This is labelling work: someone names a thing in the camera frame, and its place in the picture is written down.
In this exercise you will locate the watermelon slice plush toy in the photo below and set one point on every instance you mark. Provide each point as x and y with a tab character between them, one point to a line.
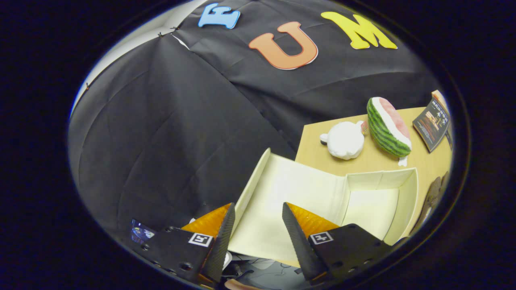
383	129

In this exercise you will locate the beige cover book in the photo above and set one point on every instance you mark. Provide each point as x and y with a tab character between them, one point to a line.
440	98

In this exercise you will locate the white plush toy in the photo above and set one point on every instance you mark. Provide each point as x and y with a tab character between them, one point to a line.
344	141

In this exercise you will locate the blue screen device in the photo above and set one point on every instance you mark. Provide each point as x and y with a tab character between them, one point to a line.
142	232

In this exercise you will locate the black cover book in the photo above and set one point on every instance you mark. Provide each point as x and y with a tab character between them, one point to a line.
432	125

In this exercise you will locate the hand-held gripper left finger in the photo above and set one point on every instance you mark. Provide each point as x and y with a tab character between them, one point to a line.
221	245

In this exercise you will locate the cream fabric storage box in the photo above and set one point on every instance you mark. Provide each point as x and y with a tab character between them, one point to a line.
282	193

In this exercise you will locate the row of black cloth clips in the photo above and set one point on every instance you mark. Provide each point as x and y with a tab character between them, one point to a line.
176	28

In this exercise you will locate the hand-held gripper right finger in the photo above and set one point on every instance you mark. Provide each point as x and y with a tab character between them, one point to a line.
298	241

